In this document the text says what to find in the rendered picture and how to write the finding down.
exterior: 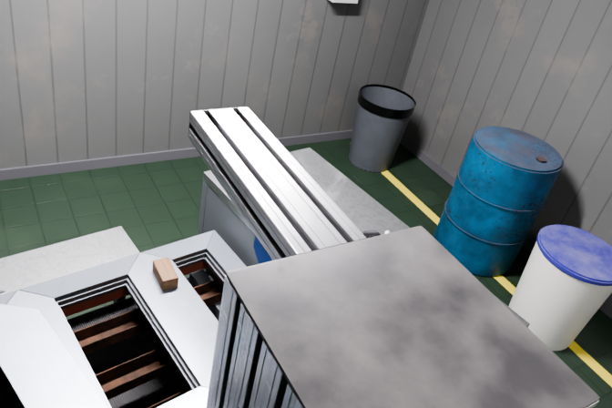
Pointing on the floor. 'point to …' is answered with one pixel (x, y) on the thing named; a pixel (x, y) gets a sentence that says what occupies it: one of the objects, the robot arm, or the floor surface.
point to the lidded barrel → (563, 283)
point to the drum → (496, 198)
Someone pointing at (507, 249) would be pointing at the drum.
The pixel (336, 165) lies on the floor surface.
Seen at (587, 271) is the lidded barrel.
